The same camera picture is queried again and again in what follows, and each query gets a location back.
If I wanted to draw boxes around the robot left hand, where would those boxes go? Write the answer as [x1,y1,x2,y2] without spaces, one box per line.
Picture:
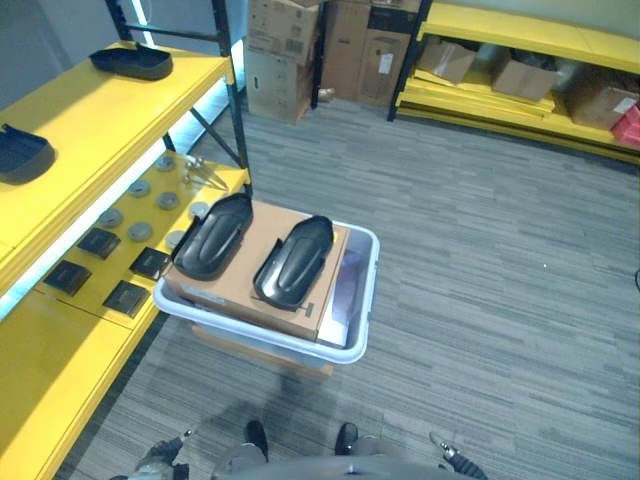
[133,427,197,480]

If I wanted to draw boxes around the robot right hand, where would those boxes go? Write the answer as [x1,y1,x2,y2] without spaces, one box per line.
[428,431,489,480]

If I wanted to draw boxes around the orange cardboard box under bin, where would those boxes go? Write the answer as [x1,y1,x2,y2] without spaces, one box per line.
[191,324,336,385]

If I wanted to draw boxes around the flat black square box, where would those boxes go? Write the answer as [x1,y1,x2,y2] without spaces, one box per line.
[76,227,122,260]
[102,280,152,320]
[129,246,172,282]
[43,259,93,295]

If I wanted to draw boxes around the white plastic box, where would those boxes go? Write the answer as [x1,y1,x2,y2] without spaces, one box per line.
[152,218,382,366]

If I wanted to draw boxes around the cardboard box with red label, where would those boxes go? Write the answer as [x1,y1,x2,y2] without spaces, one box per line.
[566,74,640,132]

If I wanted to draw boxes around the open cardboard box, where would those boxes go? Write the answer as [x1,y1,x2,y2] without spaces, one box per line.
[416,36,477,87]
[491,48,560,102]

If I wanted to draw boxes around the brown box with white label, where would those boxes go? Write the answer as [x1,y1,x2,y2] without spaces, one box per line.
[358,27,414,107]

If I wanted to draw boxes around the tall brown cardboard box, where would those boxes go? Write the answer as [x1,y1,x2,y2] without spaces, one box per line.
[319,0,372,103]

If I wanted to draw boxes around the long yellow shelf rack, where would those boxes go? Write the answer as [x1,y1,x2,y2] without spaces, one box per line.
[386,0,640,166]

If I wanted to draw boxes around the cardboard box with printed label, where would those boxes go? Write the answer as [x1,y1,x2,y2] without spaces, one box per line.
[247,0,322,67]

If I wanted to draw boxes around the robot right dark foot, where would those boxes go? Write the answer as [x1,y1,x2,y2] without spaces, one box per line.
[333,422,360,457]

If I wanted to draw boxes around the robot grey body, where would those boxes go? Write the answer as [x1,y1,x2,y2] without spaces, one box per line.
[212,434,454,480]

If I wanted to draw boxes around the purple bag in bin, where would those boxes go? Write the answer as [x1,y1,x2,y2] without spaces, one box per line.
[331,248,370,327]

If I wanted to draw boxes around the black sole-shaped part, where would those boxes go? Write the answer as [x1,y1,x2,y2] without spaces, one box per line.
[0,123,58,187]
[252,214,334,313]
[171,192,255,283]
[88,41,175,83]

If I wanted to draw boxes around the flat yellow cardboard sheets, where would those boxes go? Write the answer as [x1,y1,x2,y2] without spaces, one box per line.
[399,68,557,119]

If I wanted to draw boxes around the dark printed carton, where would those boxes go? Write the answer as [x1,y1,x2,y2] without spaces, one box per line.
[368,0,422,34]

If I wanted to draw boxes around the yellow shelf with dark frame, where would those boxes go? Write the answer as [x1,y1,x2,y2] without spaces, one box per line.
[0,0,254,480]

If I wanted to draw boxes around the cardboard box with handle slot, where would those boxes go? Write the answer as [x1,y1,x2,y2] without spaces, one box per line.
[245,48,316,125]

